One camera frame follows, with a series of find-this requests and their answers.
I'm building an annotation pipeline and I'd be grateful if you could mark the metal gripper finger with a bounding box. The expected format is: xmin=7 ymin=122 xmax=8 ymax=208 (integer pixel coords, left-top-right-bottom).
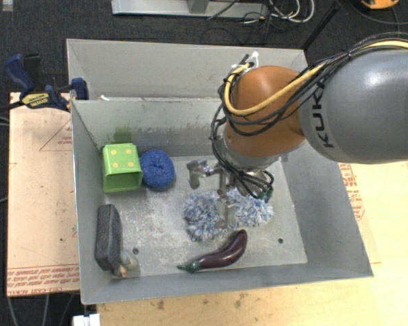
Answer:
xmin=216 ymin=188 xmax=239 ymax=232
xmin=186 ymin=159 xmax=210 ymax=190

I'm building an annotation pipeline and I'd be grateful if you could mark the blue and white fluffy cloth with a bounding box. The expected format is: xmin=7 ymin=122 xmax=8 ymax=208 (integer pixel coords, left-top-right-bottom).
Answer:
xmin=182 ymin=187 xmax=275 ymax=243

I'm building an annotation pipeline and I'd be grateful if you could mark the blue round scrubber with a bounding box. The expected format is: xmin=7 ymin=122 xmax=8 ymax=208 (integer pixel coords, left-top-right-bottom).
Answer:
xmin=139 ymin=149 xmax=176 ymax=189

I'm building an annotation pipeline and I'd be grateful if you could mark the purple toy eggplant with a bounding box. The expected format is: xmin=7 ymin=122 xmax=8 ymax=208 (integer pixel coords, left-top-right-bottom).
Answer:
xmin=176 ymin=228 xmax=249 ymax=274

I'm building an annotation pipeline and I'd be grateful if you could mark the grey metal bin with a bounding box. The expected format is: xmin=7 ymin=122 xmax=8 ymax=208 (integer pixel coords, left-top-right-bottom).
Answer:
xmin=66 ymin=38 xmax=375 ymax=306

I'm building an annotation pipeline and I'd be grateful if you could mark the green box with yellow dots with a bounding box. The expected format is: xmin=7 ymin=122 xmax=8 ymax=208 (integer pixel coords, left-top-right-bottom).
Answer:
xmin=101 ymin=142 xmax=145 ymax=194

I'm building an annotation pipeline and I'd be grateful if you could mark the dark grey flat block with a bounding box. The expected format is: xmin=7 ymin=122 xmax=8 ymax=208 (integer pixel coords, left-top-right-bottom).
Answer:
xmin=94 ymin=204 xmax=124 ymax=272

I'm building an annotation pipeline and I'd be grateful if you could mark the small grey toy animal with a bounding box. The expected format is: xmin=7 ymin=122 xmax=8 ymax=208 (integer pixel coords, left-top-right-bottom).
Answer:
xmin=111 ymin=249 xmax=141 ymax=278

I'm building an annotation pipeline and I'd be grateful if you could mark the brown cardboard board red print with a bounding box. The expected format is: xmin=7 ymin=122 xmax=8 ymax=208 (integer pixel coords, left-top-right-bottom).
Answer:
xmin=6 ymin=92 xmax=384 ymax=299

